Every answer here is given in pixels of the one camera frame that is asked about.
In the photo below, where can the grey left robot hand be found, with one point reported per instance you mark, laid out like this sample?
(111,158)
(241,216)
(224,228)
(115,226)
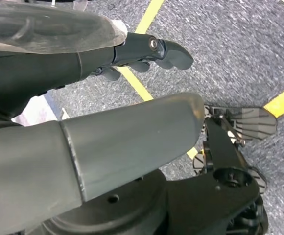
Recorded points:
(34,168)

